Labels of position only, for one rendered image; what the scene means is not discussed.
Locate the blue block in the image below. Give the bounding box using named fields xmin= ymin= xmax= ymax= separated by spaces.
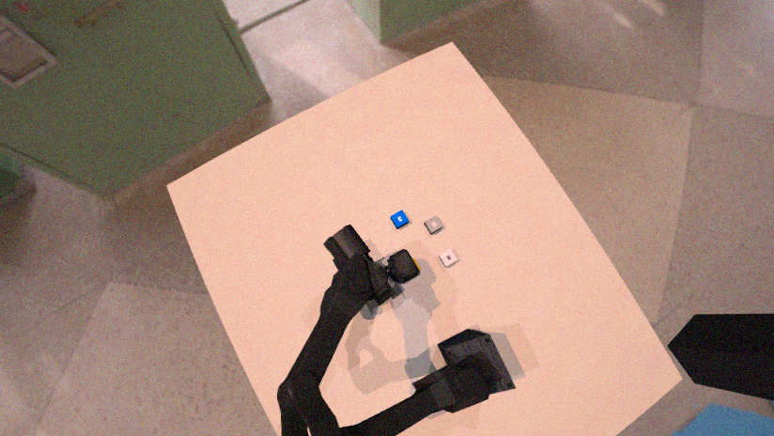
xmin=391 ymin=210 xmax=409 ymax=229

